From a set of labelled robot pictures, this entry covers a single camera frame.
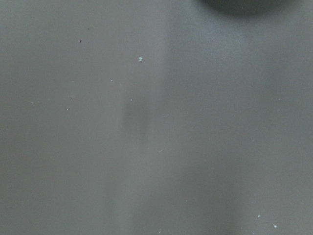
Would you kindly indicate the cream round plate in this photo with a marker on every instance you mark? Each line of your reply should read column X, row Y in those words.
column 245, row 7

